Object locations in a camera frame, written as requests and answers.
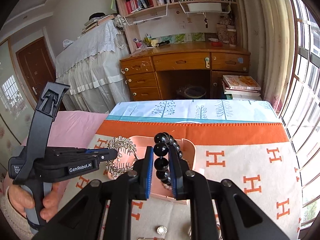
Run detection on left hand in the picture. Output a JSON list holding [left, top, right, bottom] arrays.
[[7, 181, 61, 222]]

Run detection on round pearl brooch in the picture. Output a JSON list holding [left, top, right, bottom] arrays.
[[156, 226, 168, 235]]

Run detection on left forearm knit sleeve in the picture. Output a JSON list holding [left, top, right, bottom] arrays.
[[1, 188, 33, 239]]

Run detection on brown wooden door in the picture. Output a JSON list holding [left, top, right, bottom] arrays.
[[16, 37, 56, 101]]

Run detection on window with metal grille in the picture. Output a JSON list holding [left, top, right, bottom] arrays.
[[280, 0, 319, 229]]

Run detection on silver rhinestone hair comb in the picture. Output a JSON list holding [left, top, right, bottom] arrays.
[[106, 136, 139, 179]]

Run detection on black bead bracelet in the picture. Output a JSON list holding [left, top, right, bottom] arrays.
[[152, 132, 184, 186]]

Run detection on stack of books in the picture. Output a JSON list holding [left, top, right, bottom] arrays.
[[222, 75, 261, 100]]

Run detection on cream curtain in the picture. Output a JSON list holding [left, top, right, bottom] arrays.
[[237, 0, 296, 114]]

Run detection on pink bed sheet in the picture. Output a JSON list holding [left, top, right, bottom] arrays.
[[21, 110, 110, 196]]

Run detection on wooden bookshelf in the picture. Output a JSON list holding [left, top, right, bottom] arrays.
[[116, 0, 241, 53]]

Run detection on white wire shelf basket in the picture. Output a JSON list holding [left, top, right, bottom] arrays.
[[179, 2, 231, 14], [123, 4, 169, 26]]

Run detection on pink jewelry tray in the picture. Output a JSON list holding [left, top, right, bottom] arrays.
[[107, 134, 197, 205]]

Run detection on white orange H blanket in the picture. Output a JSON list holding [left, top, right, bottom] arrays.
[[60, 119, 302, 239]]

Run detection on wooden desk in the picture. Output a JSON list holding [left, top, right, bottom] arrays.
[[120, 42, 250, 101]]

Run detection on white lace covered furniture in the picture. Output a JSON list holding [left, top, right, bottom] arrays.
[[55, 20, 130, 113]]

